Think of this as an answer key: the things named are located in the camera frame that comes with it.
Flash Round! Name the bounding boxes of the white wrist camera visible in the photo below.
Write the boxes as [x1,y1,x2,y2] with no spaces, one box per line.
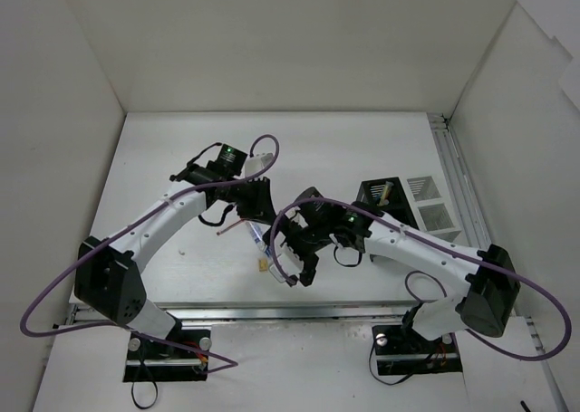
[244,153,273,177]
[268,246,303,283]

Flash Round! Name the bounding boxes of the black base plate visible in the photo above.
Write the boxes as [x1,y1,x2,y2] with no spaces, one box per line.
[122,333,208,383]
[370,325,463,379]

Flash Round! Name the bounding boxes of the aluminium rail frame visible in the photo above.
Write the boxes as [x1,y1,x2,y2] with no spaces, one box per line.
[67,112,516,325]

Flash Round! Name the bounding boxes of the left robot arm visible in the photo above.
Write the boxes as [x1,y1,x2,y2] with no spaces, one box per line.
[73,144,279,358]

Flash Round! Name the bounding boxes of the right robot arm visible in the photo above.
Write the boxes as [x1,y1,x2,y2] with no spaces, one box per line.
[270,190,521,350]

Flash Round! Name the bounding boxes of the white slotted container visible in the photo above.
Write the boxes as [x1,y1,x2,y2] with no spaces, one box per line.
[405,176,461,244]

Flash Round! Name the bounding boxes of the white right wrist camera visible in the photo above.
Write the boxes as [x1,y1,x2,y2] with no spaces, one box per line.
[268,246,303,283]

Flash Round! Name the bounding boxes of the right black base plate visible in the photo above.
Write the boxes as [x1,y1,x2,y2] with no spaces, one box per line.
[370,325,463,379]

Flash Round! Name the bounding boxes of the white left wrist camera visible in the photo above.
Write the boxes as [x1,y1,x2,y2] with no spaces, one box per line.
[244,153,273,177]

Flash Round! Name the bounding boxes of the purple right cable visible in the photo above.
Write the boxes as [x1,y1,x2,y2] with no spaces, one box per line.
[262,196,575,363]

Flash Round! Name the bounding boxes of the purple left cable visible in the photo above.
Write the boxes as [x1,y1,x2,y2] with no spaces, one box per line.
[20,134,280,377]

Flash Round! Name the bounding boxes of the purple cable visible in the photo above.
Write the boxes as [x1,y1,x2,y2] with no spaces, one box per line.
[262,196,575,363]
[20,134,280,377]

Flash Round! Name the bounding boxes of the clear glue bottle blue cap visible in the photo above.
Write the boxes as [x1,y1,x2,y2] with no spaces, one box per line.
[246,221,273,265]

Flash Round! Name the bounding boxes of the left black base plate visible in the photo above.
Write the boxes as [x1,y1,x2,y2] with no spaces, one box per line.
[122,333,208,383]

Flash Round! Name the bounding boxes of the black slotted container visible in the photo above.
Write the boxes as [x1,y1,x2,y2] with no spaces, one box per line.
[353,177,419,229]

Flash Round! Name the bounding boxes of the red gel pen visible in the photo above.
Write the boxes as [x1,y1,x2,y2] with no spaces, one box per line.
[216,219,246,236]

